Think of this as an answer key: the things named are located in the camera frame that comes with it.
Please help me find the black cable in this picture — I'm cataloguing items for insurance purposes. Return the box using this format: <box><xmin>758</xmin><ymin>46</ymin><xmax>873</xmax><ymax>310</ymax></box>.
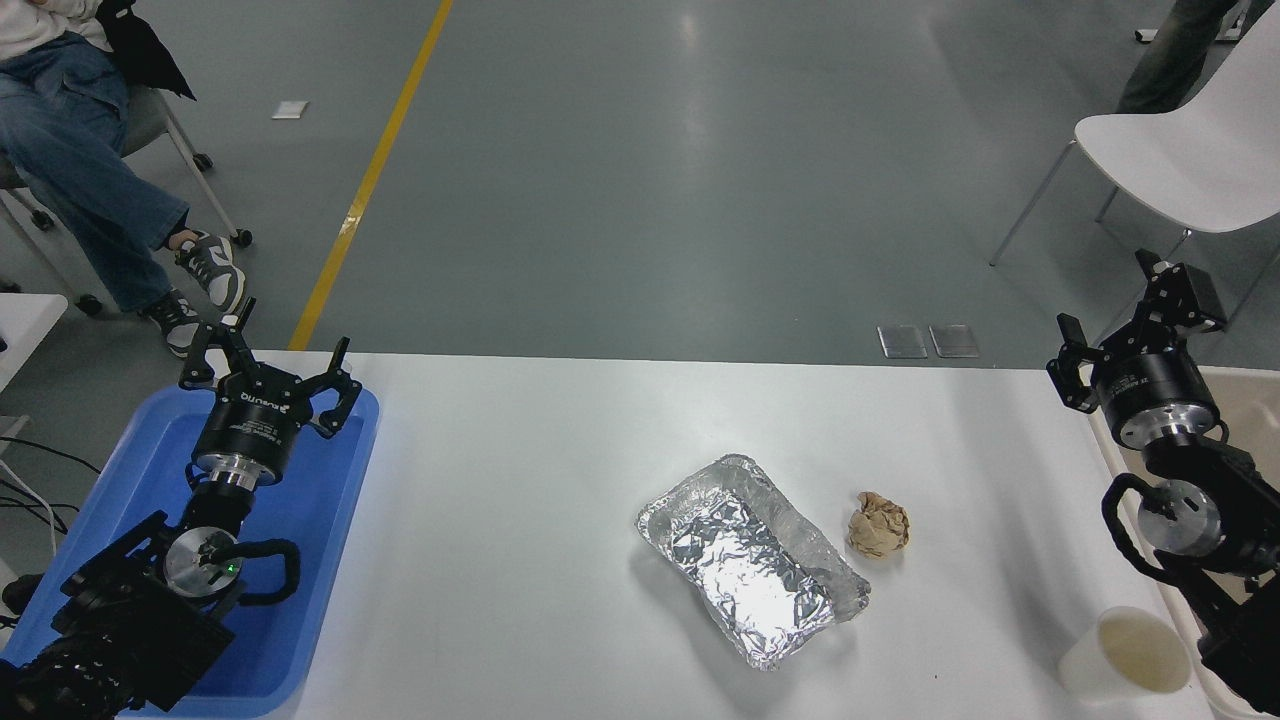
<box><xmin>0</xmin><ymin>437</ymin><xmax>103</xmax><ymax>477</ymax></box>

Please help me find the white plastic chair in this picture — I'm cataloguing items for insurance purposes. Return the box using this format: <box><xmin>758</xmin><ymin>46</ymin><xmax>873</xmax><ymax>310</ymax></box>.
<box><xmin>990</xmin><ymin>0</ymin><xmax>1280</xmax><ymax>326</ymax></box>

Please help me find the blue plastic tray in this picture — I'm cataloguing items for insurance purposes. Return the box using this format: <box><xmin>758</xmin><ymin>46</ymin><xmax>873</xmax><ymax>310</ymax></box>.
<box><xmin>0</xmin><ymin>383</ymin><xmax>381</xmax><ymax>718</ymax></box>

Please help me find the crumpled tan paper ball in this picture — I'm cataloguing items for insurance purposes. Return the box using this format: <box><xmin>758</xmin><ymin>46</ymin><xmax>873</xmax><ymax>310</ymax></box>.
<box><xmin>848</xmin><ymin>491</ymin><xmax>911</xmax><ymax>559</ymax></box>

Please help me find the silver foil tray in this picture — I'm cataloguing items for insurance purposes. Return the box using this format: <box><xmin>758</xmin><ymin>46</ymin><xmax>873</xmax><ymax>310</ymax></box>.
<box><xmin>636</xmin><ymin>454</ymin><xmax>871</xmax><ymax>671</ymax></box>

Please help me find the white wheeled stand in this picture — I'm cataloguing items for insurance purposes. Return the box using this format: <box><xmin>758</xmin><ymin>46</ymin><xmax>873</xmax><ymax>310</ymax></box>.
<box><xmin>1135</xmin><ymin>0</ymin><xmax>1251</xmax><ymax>44</ymax></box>

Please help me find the white cable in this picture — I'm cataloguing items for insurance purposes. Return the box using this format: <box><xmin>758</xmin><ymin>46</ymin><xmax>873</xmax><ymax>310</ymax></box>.
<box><xmin>0</xmin><ymin>460</ymin><xmax>61</xmax><ymax>557</ymax></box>

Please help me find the white side table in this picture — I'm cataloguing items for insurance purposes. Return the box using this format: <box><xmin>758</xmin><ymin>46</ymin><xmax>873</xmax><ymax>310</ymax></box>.
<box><xmin>0</xmin><ymin>293</ymin><xmax>69</xmax><ymax>393</ymax></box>

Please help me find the walking person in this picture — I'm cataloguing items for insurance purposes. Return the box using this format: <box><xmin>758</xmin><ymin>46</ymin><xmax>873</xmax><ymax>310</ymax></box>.
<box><xmin>1117</xmin><ymin>0</ymin><xmax>1246</xmax><ymax>114</ymax></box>

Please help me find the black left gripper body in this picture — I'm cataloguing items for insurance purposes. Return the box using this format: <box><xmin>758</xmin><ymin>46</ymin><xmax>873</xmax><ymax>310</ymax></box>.
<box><xmin>193</xmin><ymin>370</ymin><xmax>314</xmax><ymax>470</ymax></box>

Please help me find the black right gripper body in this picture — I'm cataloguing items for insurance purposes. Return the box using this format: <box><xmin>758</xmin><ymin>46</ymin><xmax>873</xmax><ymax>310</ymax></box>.
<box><xmin>1094</xmin><ymin>335</ymin><xmax>1218</xmax><ymax>431</ymax></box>

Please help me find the large pale bin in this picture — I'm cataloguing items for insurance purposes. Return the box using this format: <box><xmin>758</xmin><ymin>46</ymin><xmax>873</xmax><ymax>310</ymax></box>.
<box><xmin>1085</xmin><ymin>365</ymin><xmax>1280</xmax><ymax>720</ymax></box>

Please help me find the white paper cup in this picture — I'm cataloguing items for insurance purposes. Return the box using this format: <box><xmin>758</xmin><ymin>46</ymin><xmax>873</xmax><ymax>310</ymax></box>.
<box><xmin>1058</xmin><ymin>605</ymin><xmax>1193</xmax><ymax>701</ymax></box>

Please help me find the grey wheeled chair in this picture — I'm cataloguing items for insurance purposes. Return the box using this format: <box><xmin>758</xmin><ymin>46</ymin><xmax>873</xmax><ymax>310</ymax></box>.
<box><xmin>0</xmin><ymin>85</ymin><xmax>253</xmax><ymax>319</ymax></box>

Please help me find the black jacket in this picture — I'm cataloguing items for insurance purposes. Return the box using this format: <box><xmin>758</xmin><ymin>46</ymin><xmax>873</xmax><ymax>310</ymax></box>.
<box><xmin>95</xmin><ymin>0</ymin><xmax>197</xmax><ymax>101</ymax></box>

